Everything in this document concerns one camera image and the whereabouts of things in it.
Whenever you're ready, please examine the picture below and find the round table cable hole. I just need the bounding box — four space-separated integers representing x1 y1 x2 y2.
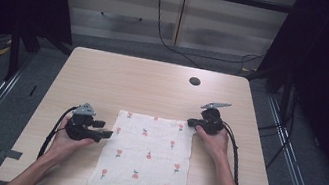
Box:
187 75 202 87

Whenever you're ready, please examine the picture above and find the yellow floor tape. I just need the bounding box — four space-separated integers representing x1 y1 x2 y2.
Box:
0 38 13 58

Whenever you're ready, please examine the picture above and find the hand-held gripper black cable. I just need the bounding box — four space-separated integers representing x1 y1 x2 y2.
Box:
36 100 81 166
211 119 250 185

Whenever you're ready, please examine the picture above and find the small black floor strip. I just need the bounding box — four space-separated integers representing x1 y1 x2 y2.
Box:
28 83 38 98

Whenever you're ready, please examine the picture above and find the grey tape piece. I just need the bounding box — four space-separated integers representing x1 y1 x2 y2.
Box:
0 147 24 162

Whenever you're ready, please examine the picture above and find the person's left hand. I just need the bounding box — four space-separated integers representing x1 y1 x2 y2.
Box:
44 113 100 171

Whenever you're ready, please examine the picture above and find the white cloth with red print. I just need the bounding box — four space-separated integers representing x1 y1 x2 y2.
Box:
85 105 199 185

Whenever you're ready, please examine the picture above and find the left hand-held gripper black cable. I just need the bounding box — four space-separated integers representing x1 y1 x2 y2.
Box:
36 100 81 166

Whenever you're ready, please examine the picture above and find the black metal stand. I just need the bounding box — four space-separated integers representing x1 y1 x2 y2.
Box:
2 22 27 84

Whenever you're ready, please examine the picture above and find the thin black floor cable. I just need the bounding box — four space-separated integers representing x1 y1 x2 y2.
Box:
251 82 301 173

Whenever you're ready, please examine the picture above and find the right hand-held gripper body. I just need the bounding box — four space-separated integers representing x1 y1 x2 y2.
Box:
195 98 233 139

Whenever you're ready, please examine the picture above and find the right hand-held gripper black cable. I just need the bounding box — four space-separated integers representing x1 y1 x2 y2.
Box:
211 119 250 185

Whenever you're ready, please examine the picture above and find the long black wall cable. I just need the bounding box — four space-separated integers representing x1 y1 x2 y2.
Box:
146 0 273 80

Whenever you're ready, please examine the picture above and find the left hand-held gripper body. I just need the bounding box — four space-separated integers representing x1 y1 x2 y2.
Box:
61 99 107 146

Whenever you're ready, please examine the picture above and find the person's right hand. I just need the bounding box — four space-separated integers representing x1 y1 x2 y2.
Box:
189 122 233 168

